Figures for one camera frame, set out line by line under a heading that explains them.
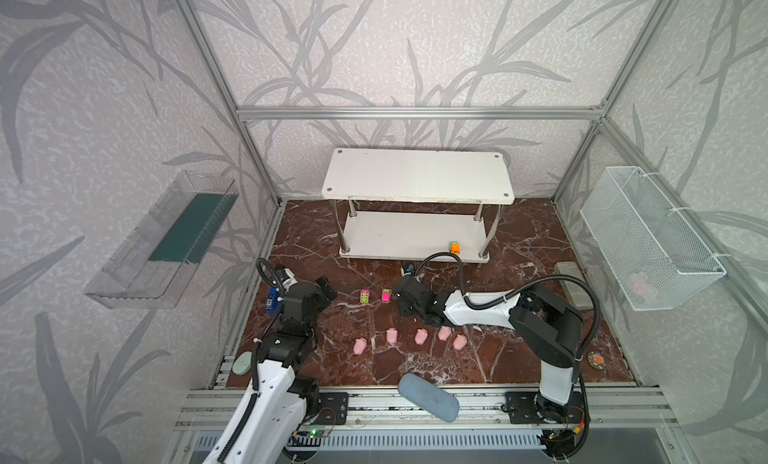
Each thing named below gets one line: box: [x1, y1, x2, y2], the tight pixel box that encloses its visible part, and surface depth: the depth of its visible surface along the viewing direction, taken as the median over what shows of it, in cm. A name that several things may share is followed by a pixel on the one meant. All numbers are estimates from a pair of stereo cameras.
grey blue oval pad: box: [398, 373, 460, 423], surface depth 75 cm
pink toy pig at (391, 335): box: [386, 327, 398, 344], surface depth 86 cm
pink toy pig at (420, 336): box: [414, 328, 428, 345], surface depth 86 cm
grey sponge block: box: [554, 261, 594, 310], surface depth 95 cm
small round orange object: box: [587, 351, 606, 370], surface depth 82 cm
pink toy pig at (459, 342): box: [453, 334, 467, 351], surface depth 85 cm
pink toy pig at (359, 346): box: [353, 338, 367, 355], surface depth 84 cm
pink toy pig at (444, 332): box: [438, 326, 451, 341], surface depth 87 cm
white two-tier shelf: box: [321, 148, 515, 264], surface depth 84 cm
